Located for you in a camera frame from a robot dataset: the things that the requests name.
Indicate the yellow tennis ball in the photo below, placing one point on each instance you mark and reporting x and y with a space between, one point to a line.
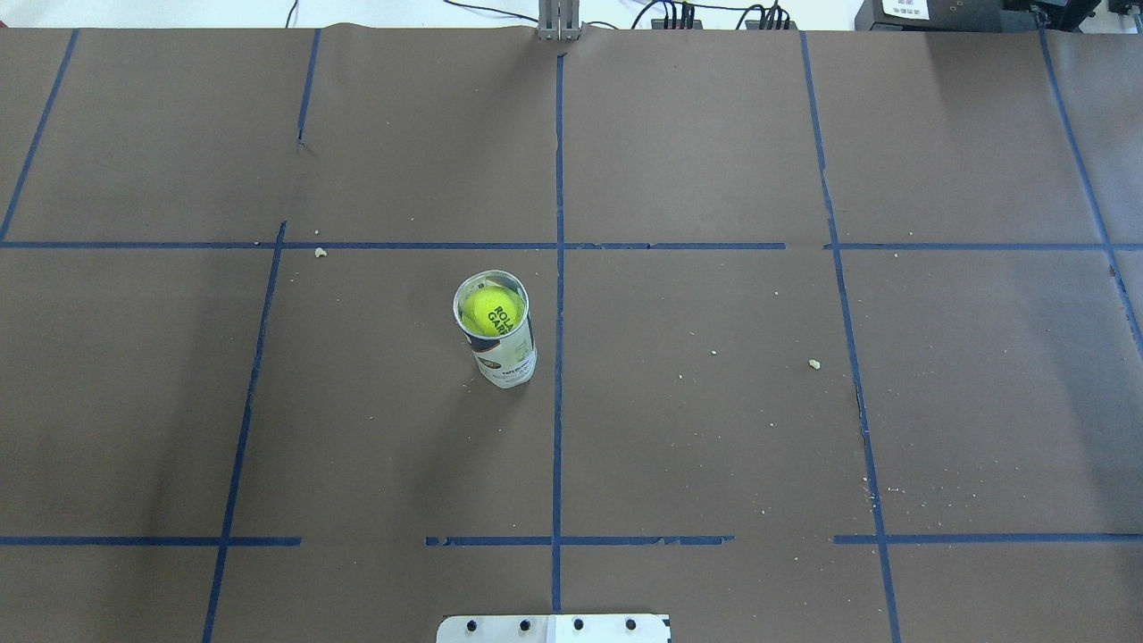
492 311

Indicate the clear tennis ball can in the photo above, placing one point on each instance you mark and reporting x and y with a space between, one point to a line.
510 360

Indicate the black computer box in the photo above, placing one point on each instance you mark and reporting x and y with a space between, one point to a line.
972 16

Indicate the aluminium frame post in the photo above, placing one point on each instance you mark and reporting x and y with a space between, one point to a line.
559 20

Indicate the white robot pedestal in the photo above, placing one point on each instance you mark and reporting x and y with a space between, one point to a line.
555 628

